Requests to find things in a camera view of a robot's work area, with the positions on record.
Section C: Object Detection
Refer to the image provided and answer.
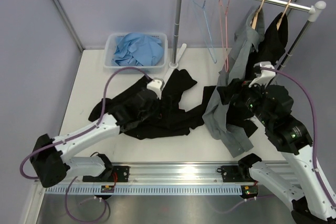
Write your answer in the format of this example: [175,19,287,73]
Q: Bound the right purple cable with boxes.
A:
[259,67,336,214]

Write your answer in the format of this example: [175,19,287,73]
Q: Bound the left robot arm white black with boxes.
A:
[30,87,162,188]

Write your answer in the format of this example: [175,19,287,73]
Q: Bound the light blue shirt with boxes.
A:
[112,33,164,67]

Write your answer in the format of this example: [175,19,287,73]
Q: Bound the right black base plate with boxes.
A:
[216,165,254,183]

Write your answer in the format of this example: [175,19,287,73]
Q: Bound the purple cable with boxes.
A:
[19,67,153,222]
[259,67,336,214]

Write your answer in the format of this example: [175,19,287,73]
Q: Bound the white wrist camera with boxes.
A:
[146,78,165,99]
[248,61,276,88]

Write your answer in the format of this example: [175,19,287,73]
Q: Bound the aluminium mounting rail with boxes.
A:
[34,162,300,184]

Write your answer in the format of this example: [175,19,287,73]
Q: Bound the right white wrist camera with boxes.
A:
[248,61,276,88]

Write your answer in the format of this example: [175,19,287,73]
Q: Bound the white plastic basket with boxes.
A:
[103,33,168,74]

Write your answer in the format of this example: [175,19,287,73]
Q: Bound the black shirt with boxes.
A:
[88,68,218,141]
[227,13,288,137]

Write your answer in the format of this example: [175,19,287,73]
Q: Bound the black shirt on wooden hanger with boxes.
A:
[227,13,288,137]

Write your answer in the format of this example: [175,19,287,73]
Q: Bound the blue wire hanger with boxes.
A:
[191,0,217,63]

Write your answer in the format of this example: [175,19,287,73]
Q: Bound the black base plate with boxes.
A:
[216,165,254,183]
[82,165,130,183]

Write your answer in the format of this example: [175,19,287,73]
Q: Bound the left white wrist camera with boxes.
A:
[146,78,165,99]

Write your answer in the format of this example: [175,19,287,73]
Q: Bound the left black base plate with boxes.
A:
[82,165,130,183]

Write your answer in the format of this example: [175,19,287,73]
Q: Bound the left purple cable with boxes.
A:
[19,67,153,222]

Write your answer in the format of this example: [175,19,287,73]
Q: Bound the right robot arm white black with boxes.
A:
[217,79,335,223]

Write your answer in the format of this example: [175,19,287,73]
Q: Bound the white slotted cable duct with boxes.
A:
[46,184,243,196]

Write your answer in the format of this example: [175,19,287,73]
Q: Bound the wooden hanger with black shirt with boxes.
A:
[276,0,292,30]

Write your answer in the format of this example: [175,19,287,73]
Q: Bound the grey shirt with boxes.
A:
[202,6,265,157]

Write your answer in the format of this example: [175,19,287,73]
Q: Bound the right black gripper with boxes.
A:
[216,76,272,126]

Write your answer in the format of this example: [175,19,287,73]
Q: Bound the wooden hanger with grey shirt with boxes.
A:
[251,0,265,30]

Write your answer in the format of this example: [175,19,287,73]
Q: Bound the metal clothes rack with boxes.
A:
[161,0,327,86]

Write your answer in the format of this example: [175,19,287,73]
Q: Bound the pink wire hanger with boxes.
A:
[218,0,230,72]

